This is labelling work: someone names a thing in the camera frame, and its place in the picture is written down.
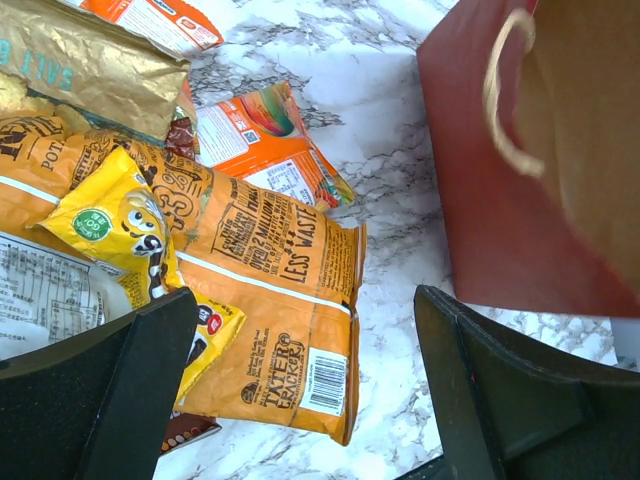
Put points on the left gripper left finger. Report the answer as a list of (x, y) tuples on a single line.
[(97, 405)]

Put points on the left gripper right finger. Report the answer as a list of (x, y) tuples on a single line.
[(508, 406)]

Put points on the red white chips bag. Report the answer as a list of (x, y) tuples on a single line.
[(183, 428)]

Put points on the yellow M&M's candy bag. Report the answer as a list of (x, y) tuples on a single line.
[(112, 217)]

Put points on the yellow Werther's candy bag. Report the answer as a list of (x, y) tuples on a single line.
[(291, 270)]

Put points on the red pretzel snack bag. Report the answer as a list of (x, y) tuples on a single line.
[(181, 139)]

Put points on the red brown paper bag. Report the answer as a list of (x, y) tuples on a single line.
[(533, 112)]

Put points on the orange silver snack packet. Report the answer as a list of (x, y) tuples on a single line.
[(260, 137)]

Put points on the gold teal chips bag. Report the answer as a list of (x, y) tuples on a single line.
[(116, 78)]

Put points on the orange white snack packet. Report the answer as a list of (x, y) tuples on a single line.
[(174, 25)]

